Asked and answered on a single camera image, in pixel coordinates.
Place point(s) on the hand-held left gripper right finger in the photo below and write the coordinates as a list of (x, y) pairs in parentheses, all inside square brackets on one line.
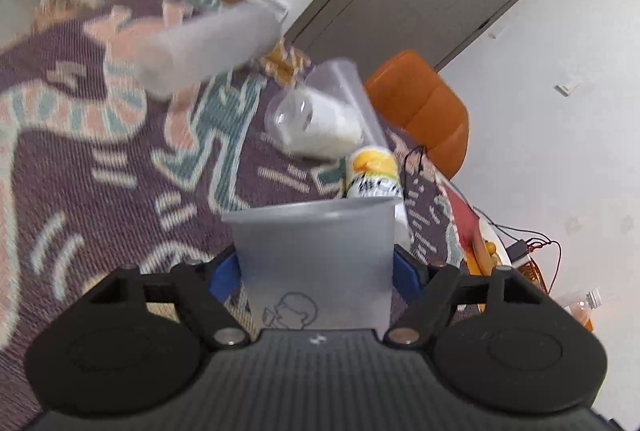
[(407, 275)]

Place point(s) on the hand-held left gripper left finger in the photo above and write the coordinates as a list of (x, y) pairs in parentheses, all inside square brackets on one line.
[(226, 277)]

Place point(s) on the purple printed blanket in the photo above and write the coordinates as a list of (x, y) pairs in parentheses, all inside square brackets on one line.
[(100, 151)]

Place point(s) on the clear container with white contents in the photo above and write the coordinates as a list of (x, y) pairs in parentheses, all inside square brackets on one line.
[(325, 121)]

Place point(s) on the white wall switch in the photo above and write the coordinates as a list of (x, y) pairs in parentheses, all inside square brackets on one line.
[(568, 87)]

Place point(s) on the black charger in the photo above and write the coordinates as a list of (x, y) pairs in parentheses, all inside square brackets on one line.
[(520, 249)]

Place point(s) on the white plate with food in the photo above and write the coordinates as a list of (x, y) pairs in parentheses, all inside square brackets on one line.
[(492, 248)]

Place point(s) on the frosted plastic cup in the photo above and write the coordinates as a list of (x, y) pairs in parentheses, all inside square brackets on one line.
[(205, 46)]

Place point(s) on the frosted cup with line drawing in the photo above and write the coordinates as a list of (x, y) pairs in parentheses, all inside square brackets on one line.
[(315, 256)]

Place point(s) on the clear plastic bottle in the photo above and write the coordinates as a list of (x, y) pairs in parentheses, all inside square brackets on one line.
[(582, 306)]

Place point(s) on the yellow and white can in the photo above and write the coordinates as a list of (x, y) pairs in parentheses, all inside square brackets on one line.
[(372, 173)]

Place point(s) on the orange chair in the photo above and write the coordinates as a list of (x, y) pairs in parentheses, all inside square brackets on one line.
[(425, 106)]

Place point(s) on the red mat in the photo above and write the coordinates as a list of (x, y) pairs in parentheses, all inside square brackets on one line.
[(460, 216)]

